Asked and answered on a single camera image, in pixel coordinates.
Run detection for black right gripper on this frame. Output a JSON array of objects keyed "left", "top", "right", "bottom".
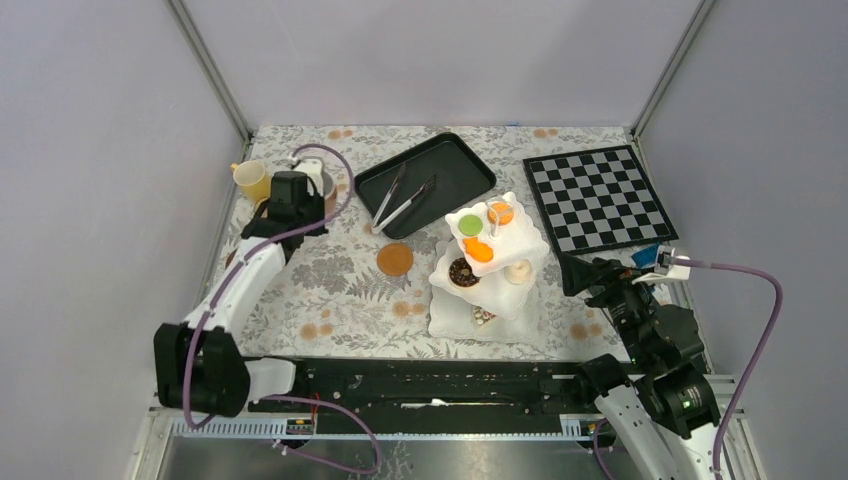
[{"left": 555, "top": 251, "right": 658, "bottom": 367}]

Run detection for cream round mousse cake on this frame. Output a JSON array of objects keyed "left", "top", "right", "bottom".
[{"left": 504, "top": 260, "right": 534, "bottom": 285}]

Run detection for orange macaron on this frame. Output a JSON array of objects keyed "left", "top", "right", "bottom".
[{"left": 487, "top": 201, "right": 515, "bottom": 226}]

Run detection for white three-tier dessert stand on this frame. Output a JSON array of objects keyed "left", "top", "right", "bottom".
[{"left": 428, "top": 191, "right": 550, "bottom": 344}]

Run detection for small tan saucer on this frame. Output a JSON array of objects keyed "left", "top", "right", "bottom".
[{"left": 376, "top": 243, "right": 414, "bottom": 277}]

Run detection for orange fish pastry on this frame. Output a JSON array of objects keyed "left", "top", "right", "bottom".
[{"left": 462, "top": 236, "right": 494, "bottom": 263}]

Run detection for pink strawberry cake slice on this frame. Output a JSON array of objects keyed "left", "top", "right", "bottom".
[{"left": 472, "top": 306, "right": 497, "bottom": 327}]

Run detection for green macaron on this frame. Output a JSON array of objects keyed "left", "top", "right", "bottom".
[{"left": 457, "top": 215, "right": 484, "bottom": 237}]

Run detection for chocolate sprinkle donut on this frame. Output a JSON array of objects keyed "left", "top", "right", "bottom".
[{"left": 448, "top": 257, "right": 480, "bottom": 288}]

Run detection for silver serving tongs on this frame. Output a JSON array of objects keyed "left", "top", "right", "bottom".
[{"left": 370, "top": 162, "right": 438, "bottom": 236}]

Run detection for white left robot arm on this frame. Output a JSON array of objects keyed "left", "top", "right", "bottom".
[{"left": 153, "top": 171, "right": 327, "bottom": 417}]

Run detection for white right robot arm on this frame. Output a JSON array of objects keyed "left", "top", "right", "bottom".
[{"left": 558, "top": 247, "right": 721, "bottom": 479}]

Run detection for yellow cup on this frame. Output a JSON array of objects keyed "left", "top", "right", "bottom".
[{"left": 230, "top": 160, "right": 271, "bottom": 204}]

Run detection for black and grey chessboard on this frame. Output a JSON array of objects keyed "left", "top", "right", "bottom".
[{"left": 523, "top": 145, "right": 679, "bottom": 255}]

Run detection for black serving tray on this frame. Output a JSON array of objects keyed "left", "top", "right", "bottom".
[{"left": 354, "top": 133, "right": 497, "bottom": 240}]

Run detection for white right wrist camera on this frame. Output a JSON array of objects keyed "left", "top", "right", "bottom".
[{"left": 631, "top": 246, "right": 691, "bottom": 284}]

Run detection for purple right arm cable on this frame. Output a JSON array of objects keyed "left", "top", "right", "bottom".
[{"left": 662, "top": 258, "right": 784, "bottom": 480}]

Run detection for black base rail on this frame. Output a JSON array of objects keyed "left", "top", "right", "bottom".
[{"left": 248, "top": 356, "right": 670, "bottom": 435}]

